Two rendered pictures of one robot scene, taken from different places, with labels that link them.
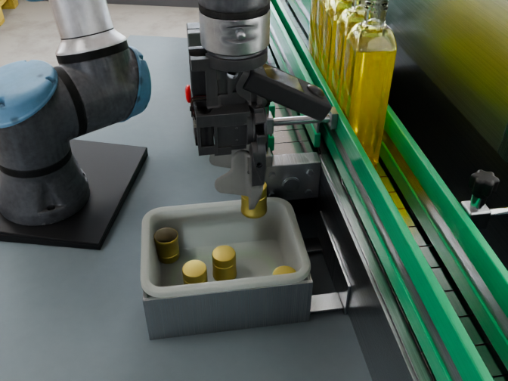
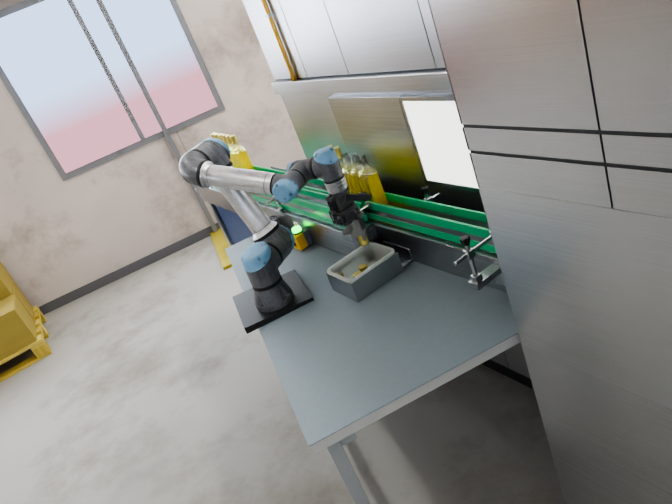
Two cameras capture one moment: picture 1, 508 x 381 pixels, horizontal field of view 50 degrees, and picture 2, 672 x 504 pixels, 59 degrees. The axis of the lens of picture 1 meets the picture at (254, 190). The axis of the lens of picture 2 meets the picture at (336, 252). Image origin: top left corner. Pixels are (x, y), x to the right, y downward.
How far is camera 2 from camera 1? 1.52 m
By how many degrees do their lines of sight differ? 18
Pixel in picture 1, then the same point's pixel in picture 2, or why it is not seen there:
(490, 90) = (411, 167)
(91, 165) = not seen: hidden behind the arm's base
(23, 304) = (305, 323)
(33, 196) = (278, 294)
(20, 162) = (269, 280)
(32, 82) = (262, 247)
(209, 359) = (381, 294)
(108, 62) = (278, 231)
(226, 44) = (339, 188)
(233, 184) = (357, 232)
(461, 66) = (398, 166)
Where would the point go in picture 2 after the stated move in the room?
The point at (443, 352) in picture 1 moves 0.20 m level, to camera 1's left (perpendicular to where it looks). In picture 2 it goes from (441, 229) to (392, 258)
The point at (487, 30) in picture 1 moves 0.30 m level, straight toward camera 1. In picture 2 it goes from (399, 151) to (412, 178)
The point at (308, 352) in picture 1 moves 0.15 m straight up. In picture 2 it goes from (410, 275) to (397, 240)
